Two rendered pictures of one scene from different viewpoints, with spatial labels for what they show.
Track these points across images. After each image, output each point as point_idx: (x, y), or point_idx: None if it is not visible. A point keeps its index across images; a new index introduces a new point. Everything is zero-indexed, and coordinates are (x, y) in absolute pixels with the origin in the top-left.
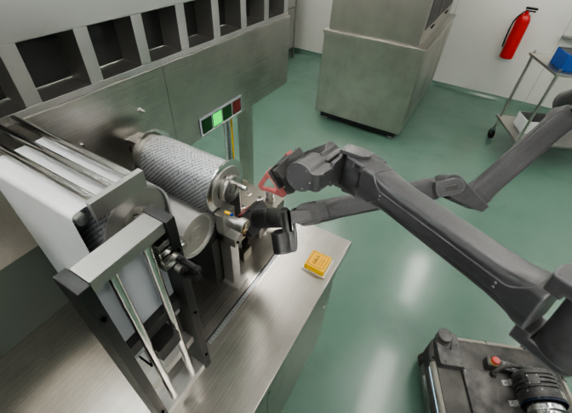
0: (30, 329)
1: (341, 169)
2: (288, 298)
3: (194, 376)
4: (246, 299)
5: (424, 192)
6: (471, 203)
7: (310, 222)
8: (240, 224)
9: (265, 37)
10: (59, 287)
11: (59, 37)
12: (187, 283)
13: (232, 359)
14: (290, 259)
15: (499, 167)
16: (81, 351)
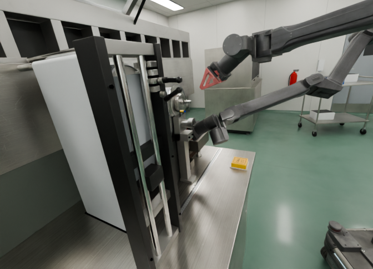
0: (41, 223)
1: (254, 48)
2: (227, 183)
3: (172, 237)
4: (198, 187)
5: (299, 87)
6: (332, 86)
7: (233, 117)
8: (190, 120)
9: (182, 66)
10: (66, 190)
11: (83, 36)
12: (167, 118)
13: (199, 224)
14: (221, 164)
15: (338, 67)
16: (79, 234)
